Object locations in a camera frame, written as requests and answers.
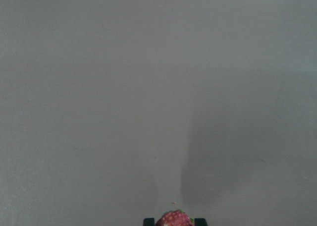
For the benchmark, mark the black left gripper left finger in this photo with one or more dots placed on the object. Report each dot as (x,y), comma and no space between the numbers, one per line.
(148,222)

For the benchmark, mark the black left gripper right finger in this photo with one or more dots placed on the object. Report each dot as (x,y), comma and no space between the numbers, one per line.
(200,222)

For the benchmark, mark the red strawberry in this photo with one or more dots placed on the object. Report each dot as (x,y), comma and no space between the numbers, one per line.
(175,218)

